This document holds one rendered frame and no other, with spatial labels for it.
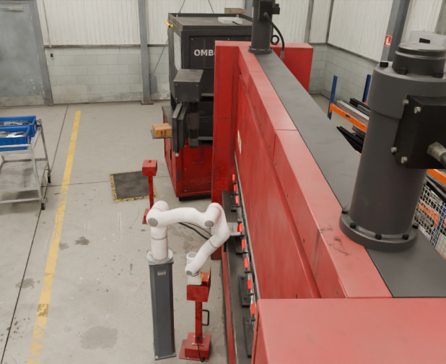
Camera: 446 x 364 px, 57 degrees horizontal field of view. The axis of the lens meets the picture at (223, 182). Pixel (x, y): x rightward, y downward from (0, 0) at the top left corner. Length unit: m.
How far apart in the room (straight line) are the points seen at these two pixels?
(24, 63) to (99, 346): 7.17
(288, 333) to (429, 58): 0.62
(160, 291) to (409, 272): 2.39
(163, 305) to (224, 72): 2.02
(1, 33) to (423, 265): 9.40
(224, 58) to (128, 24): 6.11
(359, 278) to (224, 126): 3.04
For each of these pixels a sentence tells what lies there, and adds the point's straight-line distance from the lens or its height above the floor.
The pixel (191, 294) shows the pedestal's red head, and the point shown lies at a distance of 3.19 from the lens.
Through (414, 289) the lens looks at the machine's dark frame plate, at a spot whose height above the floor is 2.30.
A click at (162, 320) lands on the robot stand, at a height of 0.44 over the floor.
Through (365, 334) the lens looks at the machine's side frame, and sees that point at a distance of 0.87.
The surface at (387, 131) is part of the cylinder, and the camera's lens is 0.98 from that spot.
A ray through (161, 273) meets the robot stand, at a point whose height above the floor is 0.91.
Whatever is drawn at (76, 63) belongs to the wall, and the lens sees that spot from 9.83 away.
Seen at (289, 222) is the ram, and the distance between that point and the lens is 1.56.
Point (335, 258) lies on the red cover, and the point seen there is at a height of 2.30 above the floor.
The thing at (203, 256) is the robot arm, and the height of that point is 1.10.
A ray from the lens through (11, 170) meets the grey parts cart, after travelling 6.33.
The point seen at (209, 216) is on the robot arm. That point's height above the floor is 1.46.
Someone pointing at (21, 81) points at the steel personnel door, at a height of 0.56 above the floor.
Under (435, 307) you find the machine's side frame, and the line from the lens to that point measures 0.99.
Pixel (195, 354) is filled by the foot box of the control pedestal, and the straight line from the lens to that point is 3.68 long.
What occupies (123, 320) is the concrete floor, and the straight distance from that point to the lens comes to 4.07.
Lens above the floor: 2.91
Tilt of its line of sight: 28 degrees down
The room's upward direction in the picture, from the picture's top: 2 degrees clockwise
